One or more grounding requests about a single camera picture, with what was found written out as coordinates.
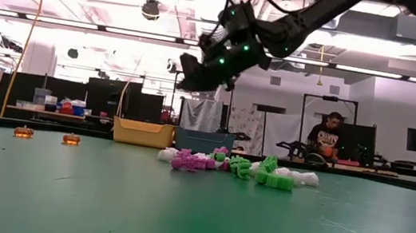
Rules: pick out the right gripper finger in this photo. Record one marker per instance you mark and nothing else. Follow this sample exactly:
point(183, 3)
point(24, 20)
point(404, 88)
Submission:
point(198, 70)
point(203, 89)

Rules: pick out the green plastic skeleton toy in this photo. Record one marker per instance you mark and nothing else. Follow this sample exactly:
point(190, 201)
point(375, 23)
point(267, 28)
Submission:
point(242, 169)
point(220, 157)
point(276, 181)
point(268, 164)

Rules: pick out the orange plastic pumpkin toy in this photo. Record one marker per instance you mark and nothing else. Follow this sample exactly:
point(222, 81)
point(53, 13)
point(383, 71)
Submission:
point(24, 132)
point(71, 139)

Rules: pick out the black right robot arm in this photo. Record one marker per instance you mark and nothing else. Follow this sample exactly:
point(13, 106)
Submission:
point(327, 7)

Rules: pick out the black background robot arm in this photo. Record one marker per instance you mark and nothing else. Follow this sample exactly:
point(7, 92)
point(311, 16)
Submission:
point(294, 147)

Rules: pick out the small dark round fixture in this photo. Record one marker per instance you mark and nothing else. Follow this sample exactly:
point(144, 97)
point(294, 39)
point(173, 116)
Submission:
point(172, 66)
point(73, 53)

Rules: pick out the blue-grey plastic bin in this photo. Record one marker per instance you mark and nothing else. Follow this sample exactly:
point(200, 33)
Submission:
point(200, 141)

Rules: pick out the long ceiling light strip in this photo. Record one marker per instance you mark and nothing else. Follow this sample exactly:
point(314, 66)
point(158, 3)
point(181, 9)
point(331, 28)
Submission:
point(67, 23)

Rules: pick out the patterned white cloth sheet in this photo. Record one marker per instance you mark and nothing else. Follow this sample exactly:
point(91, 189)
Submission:
point(247, 125)

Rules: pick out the black round ceiling fixture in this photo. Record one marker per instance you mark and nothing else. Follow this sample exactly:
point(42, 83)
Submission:
point(150, 10)

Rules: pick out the yellow plastic bin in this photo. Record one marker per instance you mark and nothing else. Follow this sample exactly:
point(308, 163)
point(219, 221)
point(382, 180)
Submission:
point(141, 134)

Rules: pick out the plain white cloth sheet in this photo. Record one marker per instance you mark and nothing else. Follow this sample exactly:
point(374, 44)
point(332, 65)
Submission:
point(282, 134)

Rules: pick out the black partition panel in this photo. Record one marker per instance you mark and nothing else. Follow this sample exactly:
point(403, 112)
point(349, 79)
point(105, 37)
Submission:
point(106, 95)
point(22, 88)

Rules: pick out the person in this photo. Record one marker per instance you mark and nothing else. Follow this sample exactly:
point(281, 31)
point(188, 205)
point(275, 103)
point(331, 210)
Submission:
point(326, 138)

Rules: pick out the clear plastic container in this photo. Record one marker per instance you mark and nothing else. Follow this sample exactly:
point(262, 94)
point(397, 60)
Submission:
point(41, 96)

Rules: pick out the black rounded chair back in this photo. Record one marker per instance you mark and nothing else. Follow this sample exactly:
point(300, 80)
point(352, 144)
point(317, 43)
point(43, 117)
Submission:
point(315, 159)

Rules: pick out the blue plastic box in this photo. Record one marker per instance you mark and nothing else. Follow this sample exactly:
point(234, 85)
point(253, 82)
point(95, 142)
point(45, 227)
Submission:
point(78, 111)

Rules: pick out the red plastic container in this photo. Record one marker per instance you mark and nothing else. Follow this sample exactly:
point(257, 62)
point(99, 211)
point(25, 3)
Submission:
point(67, 108)

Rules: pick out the wooden side table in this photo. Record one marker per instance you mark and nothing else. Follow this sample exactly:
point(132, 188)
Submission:
point(31, 111)

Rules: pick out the red flat object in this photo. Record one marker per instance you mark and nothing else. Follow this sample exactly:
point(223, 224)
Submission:
point(348, 162)

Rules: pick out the wooden workbench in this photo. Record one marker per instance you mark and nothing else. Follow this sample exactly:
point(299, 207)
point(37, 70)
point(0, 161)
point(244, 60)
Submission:
point(370, 170)

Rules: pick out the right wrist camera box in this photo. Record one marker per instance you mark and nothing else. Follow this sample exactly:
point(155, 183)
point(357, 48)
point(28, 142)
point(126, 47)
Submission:
point(207, 48)

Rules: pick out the grey wall air vent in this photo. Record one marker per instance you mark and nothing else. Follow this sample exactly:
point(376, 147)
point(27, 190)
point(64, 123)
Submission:
point(334, 89)
point(275, 81)

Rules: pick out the black curved frame bracket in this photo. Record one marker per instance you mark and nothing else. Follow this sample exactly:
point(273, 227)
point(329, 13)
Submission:
point(243, 136)

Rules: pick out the black metal frame stand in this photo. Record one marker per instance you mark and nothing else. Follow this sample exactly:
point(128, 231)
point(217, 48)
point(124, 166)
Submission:
point(330, 98)

